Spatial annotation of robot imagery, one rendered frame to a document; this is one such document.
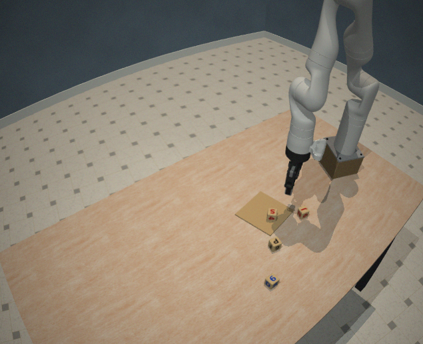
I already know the tan square mat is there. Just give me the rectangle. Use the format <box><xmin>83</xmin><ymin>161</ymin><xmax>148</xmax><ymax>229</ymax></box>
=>
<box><xmin>235</xmin><ymin>191</ymin><xmax>294</xmax><ymax>236</ymax></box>

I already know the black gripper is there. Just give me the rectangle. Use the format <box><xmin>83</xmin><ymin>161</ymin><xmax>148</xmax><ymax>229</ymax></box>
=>
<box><xmin>284</xmin><ymin>146</ymin><xmax>310</xmax><ymax>195</ymax></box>

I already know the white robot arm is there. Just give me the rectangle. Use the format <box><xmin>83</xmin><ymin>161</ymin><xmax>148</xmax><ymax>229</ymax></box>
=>
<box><xmin>286</xmin><ymin>0</ymin><xmax>379</xmax><ymax>161</ymax></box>

